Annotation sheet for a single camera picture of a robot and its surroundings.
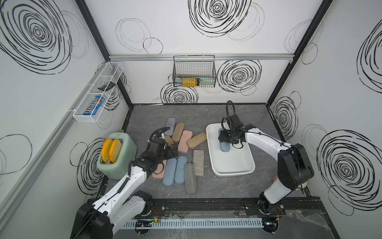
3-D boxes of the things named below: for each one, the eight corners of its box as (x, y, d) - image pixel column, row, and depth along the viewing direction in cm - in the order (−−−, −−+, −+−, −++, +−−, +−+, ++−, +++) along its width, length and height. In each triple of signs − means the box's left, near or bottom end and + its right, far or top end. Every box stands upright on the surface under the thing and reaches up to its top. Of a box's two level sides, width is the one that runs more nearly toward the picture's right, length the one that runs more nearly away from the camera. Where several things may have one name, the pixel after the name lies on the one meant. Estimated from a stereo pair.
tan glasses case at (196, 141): (190, 151, 95) (190, 147, 91) (185, 144, 98) (185, 140, 95) (208, 141, 100) (209, 137, 96) (203, 134, 103) (203, 130, 100)
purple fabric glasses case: (165, 136, 103) (164, 134, 101) (167, 119, 113) (166, 117, 110) (174, 136, 103) (173, 134, 101) (175, 120, 113) (175, 117, 110)
